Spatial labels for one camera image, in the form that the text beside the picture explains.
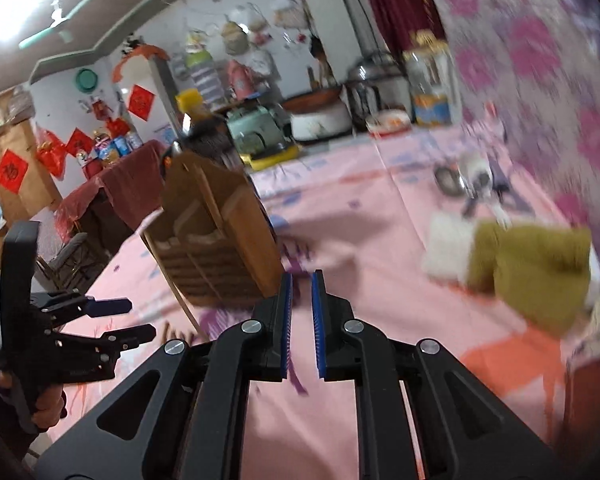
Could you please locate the yellow tray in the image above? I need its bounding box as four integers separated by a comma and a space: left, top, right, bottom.
244, 144, 302, 172

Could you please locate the person's left hand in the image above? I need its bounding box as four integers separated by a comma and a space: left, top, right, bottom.
30, 384, 67, 429

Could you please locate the green round wall plate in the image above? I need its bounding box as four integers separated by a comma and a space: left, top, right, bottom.
75, 67, 99, 92

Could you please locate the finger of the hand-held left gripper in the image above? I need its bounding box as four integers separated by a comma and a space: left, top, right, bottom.
30, 291, 133, 329
55, 323, 157, 386

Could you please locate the small steel pot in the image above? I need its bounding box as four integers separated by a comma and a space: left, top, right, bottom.
347, 82, 382, 132

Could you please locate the blue labelled container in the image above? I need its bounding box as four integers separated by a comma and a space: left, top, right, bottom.
113, 132, 144, 157

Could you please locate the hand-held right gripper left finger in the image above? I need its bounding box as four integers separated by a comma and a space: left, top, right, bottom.
32, 271, 295, 480

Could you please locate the wooden chopstick holder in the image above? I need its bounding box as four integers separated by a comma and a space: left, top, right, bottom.
144, 150, 283, 309

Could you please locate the grey chair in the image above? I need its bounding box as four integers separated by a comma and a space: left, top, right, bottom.
36, 232, 112, 292

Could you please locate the hanging tan bag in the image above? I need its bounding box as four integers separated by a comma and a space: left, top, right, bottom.
221, 19, 254, 57

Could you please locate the red paper square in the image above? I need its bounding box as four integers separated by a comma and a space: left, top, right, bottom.
0, 148, 30, 195
65, 128, 95, 159
128, 84, 154, 121

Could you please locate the green ceiling fan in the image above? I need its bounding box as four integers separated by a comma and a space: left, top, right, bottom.
17, 0, 94, 50

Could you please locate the reddish brown wooden object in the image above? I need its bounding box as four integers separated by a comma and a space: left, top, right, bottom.
561, 344, 600, 457

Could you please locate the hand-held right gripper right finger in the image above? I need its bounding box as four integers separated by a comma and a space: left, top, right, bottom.
311, 269, 573, 480

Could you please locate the pink deer print sheet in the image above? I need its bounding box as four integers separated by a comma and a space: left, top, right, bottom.
45, 127, 600, 480

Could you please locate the hanging white bag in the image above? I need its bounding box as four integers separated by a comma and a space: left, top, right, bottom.
272, 0, 312, 32

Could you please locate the red cloth covered table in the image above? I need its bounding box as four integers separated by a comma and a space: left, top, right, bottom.
54, 140, 170, 257

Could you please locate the white and dark object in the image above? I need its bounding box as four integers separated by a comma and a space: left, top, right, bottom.
457, 152, 514, 224

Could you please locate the yellow container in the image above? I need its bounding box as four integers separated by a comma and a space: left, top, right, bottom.
175, 88, 204, 119

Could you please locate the brown wooden door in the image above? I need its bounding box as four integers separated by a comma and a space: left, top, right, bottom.
0, 119, 64, 262

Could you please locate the white cooker with brown lid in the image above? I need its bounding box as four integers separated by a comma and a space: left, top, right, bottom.
281, 87, 354, 142

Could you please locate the steel kettle with black handle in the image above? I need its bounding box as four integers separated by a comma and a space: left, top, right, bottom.
161, 114, 232, 170

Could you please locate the olive and white plush cloth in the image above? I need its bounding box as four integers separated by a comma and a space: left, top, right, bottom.
422, 212, 594, 339

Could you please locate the pale green rice cooker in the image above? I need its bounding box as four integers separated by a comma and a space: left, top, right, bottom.
227, 104, 289, 155

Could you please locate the large steel pot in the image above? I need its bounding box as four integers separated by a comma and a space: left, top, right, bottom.
347, 50, 412, 121

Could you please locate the striped stacked container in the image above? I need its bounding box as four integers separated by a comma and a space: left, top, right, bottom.
184, 32, 224, 107

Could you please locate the yellow cooking oil bottle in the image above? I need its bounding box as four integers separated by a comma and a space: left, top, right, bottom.
93, 130, 119, 165

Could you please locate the large plastic jar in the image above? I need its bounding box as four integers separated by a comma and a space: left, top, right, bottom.
401, 30, 454, 127

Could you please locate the pink thermos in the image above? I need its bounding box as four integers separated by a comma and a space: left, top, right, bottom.
226, 59, 259, 102

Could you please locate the red and white bowl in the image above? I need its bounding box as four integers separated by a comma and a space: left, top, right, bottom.
367, 109, 413, 137

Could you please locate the purple floral foil sheet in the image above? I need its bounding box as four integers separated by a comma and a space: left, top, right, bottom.
420, 0, 600, 281

